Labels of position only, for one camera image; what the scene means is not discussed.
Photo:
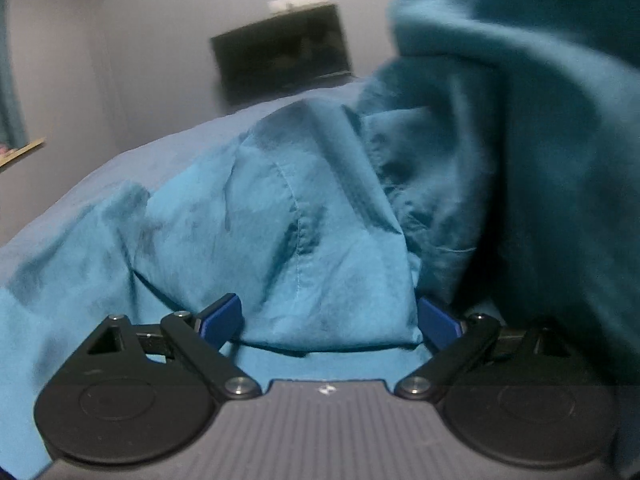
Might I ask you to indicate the teal curtain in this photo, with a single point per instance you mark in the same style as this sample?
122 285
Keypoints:
9 85

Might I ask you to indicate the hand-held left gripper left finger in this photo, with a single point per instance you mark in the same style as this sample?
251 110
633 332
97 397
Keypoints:
223 317

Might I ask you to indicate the black monitor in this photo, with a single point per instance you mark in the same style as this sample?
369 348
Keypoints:
282 55

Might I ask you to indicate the white wall power strip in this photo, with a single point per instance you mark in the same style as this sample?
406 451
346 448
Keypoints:
297 2

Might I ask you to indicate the wooden window sill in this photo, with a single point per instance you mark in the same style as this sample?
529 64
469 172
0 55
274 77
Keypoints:
22 152

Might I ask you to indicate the blue fleece blanket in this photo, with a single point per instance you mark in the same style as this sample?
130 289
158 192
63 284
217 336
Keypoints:
150 156

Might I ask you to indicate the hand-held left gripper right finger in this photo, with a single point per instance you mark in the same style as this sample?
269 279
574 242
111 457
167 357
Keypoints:
437 324

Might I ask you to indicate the teal hooded jacket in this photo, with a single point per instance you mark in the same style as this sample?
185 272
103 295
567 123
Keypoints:
310 220

